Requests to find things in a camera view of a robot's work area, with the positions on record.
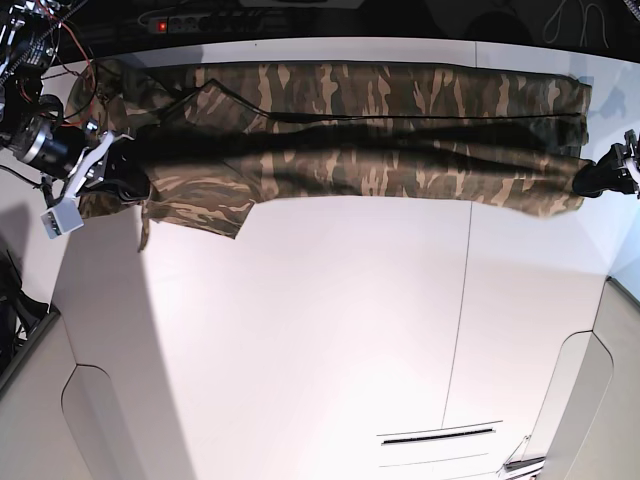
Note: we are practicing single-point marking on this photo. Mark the camouflage T-shirt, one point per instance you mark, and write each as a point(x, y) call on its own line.
point(217, 139)

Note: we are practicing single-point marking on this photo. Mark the black bag at left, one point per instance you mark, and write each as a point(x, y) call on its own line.
point(20, 314)

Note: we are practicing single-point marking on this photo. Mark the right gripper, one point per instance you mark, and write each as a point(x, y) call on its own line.
point(64, 150)

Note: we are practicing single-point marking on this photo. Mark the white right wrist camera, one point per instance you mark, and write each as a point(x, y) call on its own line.
point(62, 218)

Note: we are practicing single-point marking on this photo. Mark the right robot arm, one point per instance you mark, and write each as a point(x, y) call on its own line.
point(34, 125)

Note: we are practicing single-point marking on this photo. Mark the white power strip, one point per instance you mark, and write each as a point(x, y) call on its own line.
point(191, 23)

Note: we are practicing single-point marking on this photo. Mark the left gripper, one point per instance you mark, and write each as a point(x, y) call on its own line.
point(620, 175)

